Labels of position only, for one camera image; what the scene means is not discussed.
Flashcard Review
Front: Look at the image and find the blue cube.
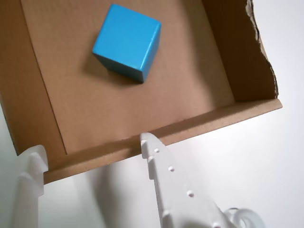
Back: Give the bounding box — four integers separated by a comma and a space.
92, 3, 162, 84

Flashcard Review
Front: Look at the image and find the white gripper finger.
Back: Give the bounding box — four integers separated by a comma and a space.
14, 144, 49, 228
140, 132, 236, 228

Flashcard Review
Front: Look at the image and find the brown cardboard box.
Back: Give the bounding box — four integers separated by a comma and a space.
0, 0, 284, 185

